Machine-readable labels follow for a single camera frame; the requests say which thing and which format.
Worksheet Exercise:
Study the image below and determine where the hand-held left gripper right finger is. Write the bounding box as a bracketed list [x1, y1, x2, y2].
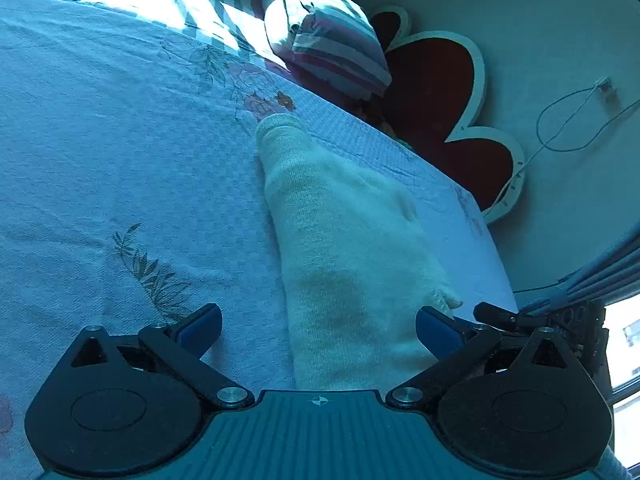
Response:
[384, 305, 577, 409]

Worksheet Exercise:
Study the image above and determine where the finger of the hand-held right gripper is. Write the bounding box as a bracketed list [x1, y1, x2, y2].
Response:
[472, 301, 532, 330]

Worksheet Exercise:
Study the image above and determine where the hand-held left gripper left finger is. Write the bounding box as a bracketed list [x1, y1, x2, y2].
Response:
[70, 302, 257, 409]

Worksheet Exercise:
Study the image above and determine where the cream knit sweater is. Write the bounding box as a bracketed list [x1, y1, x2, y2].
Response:
[255, 112, 464, 394]

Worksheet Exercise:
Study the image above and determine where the bright window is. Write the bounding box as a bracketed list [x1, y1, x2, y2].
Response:
[602, 299, 640, 407]

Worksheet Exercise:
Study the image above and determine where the pleated grey curtain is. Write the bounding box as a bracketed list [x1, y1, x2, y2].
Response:
[515, 237, 640, 312]

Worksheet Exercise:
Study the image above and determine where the floral bed sheet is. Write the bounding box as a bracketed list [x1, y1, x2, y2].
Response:
[0, 0, 518, 480]

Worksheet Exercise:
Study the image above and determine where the red scalloped headboard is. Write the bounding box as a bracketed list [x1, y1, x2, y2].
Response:
[367, 6, 527, 226]

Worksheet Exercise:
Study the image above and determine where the striped pillow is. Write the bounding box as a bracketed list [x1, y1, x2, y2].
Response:
[262, 0, 393, 102]

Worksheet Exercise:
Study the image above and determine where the white wall cable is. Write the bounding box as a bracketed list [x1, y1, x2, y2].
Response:
[515, 77, 640, 176]

